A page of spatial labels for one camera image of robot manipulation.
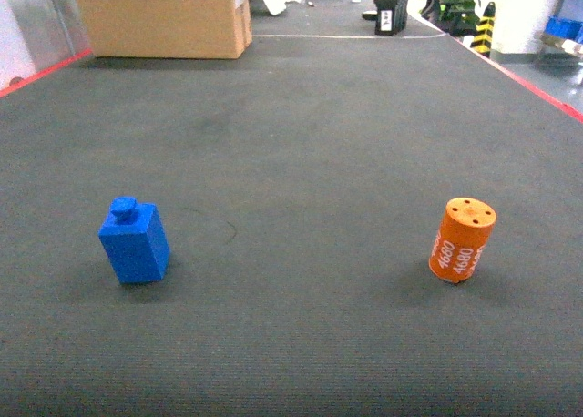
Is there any blue block part with knob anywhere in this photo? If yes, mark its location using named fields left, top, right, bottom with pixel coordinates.
left=98, top=196, right=170, bottom=284

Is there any yellow black striped bollard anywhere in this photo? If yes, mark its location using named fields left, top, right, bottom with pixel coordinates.
left=470, top=2, right=496, bottom=57

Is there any black boxes stack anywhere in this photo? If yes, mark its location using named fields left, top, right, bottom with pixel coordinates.
left=361, top=0, right=409, bottom=36

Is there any orange cylindrical cap 4680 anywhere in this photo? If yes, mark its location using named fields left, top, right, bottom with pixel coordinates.
left=428, top=197, right=496, bottom=284

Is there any large cardboard box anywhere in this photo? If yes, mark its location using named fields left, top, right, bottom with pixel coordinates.
left=76, top=0, right=252, bottom=59

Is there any green potted plant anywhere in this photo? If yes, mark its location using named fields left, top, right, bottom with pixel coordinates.
left=420, top=0, right=488, bottom=37

